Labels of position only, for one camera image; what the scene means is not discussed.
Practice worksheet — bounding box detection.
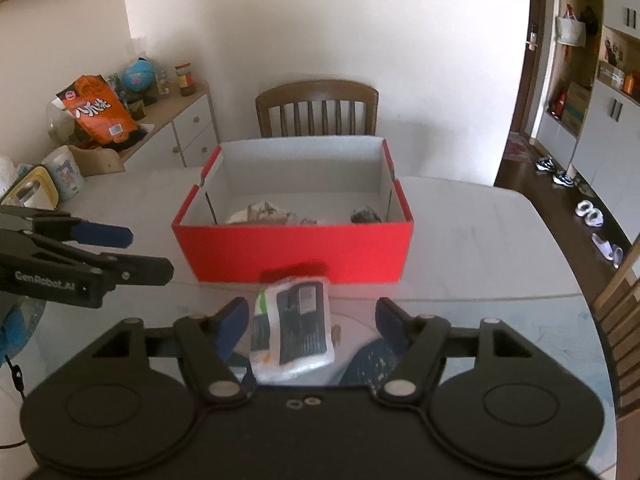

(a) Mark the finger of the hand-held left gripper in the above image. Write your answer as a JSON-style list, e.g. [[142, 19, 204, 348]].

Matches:
[[0, 205, 135, 250], [0, 232, 175, 287]]

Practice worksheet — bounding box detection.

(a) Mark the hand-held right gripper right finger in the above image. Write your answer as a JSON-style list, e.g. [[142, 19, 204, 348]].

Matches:
[[376, 297, 533, 403]]

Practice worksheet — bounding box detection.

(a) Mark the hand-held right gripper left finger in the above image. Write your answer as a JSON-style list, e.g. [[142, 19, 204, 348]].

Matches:
[[92, 297, 251, 403]]

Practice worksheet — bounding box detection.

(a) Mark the white grey tissue pack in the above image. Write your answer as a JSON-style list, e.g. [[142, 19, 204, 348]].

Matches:
[[248, 275, 336, 385]]

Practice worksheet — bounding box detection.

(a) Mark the red cardboard box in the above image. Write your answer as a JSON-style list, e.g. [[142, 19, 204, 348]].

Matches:
[[171, 135, 415, 285]]

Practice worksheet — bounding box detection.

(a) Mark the white desktop table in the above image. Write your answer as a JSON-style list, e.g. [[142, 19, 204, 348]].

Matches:
[[0, 167, 616, 480]]

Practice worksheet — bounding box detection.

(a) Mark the wooden tray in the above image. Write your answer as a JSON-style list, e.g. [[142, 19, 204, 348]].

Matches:
[[67, 144, 126, 177]]

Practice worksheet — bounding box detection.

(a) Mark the yellow-rimmed grey container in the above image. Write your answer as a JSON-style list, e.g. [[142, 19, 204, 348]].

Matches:
[[0, 165, 60, 211]]

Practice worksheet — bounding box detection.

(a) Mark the yellow snack packet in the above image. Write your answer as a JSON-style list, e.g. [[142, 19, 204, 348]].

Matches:
[[225, 201, 301, 225]]

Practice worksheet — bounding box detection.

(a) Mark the orange snack bag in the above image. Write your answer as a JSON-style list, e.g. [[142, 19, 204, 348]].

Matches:
[[56, 75, 141, 147]]

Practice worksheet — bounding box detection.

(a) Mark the white wood-top sideboard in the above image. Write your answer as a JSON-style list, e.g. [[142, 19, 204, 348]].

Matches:
[[65, 80, 220, 176]]

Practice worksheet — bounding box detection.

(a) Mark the blue globe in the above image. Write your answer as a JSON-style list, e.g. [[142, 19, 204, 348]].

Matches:
[[121, 58, 154, 106]]

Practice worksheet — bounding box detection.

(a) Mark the red-lidded sauce jar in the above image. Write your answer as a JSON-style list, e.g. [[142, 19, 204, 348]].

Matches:
[[175, 63, 197, 97]]

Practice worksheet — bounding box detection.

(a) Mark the wooden slat-back chair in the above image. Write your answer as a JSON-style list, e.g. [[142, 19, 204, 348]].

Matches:
[[592, 255, 640, 406], [255, 80, 380, 138]]

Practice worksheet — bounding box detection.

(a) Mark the cardboard carton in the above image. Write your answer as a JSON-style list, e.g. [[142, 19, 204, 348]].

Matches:
[[561, 81, 592, 133]]

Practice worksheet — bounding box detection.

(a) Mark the light hanging tote bag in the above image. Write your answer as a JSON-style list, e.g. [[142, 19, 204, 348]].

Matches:
[[556, 4, 587, 47]]

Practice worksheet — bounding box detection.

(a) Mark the black strap cord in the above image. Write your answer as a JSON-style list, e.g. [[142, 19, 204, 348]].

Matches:
[[0, 355, 27, 448]]

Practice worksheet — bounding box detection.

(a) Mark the white and wood wall cabinet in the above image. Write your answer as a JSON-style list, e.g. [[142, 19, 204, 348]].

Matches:
[[535, 0, 640, 241]]

